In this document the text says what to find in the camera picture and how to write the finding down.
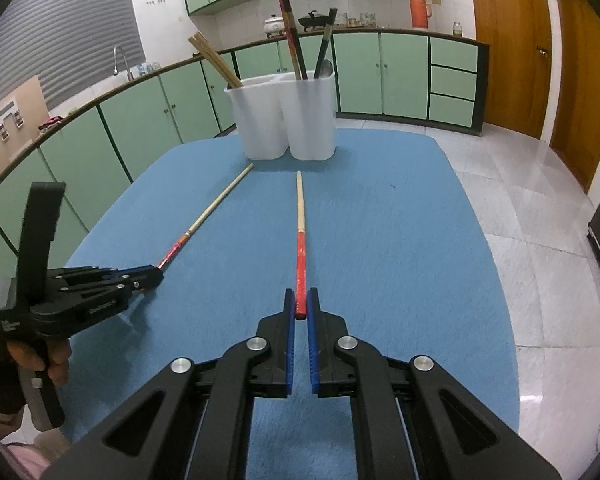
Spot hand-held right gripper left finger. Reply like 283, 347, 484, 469
39, 287, 297, 480

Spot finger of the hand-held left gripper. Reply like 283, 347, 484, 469
55, 269, 165, 333
47, 265, 153, 292

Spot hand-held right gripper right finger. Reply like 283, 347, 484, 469
306, 287, 563, 480

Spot bamboo chopstick red handle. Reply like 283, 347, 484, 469
294, 171, 311, 321
157, 162, 255, 270

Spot white utensil holder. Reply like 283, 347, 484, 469
224, 71, 337, 162

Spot brown wooden chopstick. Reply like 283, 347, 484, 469
188, 36, 238, 89
195, 32, 244, 88

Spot person's left hand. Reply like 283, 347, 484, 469
6, 337, 72, 387

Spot blue table mat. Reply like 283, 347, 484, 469
62, 127, 521, 480

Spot cardboard box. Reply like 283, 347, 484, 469
0, 76, 49, 164

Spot chrome kitchen faucet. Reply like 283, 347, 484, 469
112, 46, 134, 82

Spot person's pink clothing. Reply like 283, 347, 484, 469
0, 405, 76, 480

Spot grey window blind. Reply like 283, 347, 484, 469
0, 0, 146, 111

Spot green base cabinets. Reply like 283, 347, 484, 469
0, 27, 491, 321

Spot black wok with lid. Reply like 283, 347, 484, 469
299, 10, 331, 31

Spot orange thermos flask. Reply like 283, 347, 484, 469
409, 0, 433, 30

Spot plain wooden door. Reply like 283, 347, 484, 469
550, 0, 600, 193

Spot wooden door with handle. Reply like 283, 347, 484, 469
466, 0, 553, 141

